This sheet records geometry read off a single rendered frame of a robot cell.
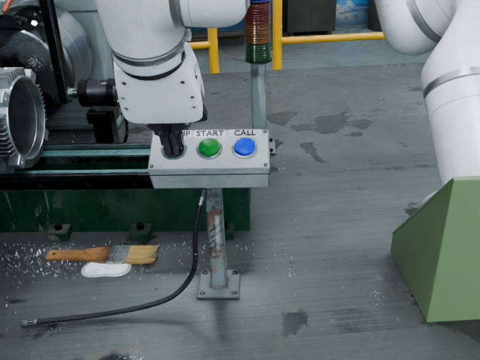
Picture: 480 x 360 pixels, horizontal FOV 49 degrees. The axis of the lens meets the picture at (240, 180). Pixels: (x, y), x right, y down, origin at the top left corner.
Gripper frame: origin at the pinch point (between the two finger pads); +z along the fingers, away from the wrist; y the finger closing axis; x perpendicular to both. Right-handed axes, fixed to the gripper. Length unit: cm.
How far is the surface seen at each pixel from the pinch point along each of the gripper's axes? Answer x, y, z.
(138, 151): -19.4, 12.8, 29.7
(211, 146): 0.1, -5.3, 2.0
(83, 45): -51, 30, 30
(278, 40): -205, -24, 169
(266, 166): 3.1, -12.9, 2.7
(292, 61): -307, -42, 286
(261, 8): -50, -13, 20
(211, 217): 5.0, -4.5, 13.7
